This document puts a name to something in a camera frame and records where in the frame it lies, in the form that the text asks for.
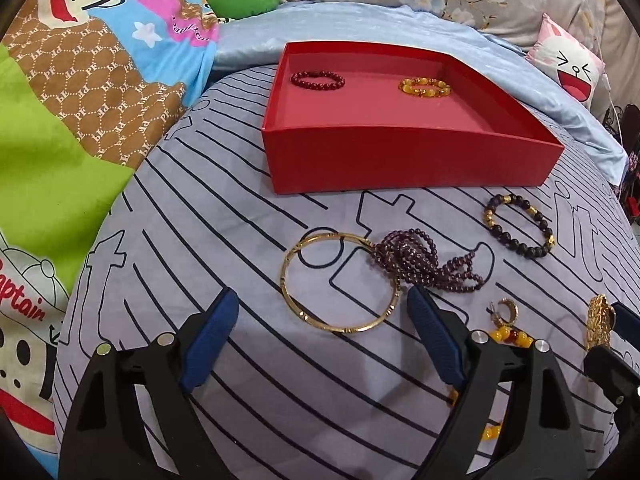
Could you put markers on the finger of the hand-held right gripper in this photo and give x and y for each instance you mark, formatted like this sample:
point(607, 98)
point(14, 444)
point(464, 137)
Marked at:
point(617, 385)
point(627, 330)

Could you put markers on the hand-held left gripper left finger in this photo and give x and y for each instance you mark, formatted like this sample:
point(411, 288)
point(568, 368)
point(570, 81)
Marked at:
point(210, 342)

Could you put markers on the thin gold bangle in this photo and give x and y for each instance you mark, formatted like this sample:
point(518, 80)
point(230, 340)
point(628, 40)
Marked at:
point(283, 272)

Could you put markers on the light blue quilt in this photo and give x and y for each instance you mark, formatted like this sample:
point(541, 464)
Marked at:
point(350, 25)

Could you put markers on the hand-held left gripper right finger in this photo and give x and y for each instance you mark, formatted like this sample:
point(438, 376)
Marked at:
point(432, 332)

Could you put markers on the red cardboard box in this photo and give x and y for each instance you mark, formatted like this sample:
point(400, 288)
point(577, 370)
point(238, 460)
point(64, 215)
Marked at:
point(400, 160)

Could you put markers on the colourful cartoon monkey blanket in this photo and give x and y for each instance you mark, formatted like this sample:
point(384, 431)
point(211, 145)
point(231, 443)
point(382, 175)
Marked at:
point(75, 160)

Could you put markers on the pink cartoon face cushion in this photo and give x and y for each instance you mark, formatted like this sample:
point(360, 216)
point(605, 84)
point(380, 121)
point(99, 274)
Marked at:
point(570, 60)

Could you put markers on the gold hoop earring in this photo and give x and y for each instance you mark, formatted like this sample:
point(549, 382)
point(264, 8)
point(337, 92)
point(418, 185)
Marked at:
point(510, 306)

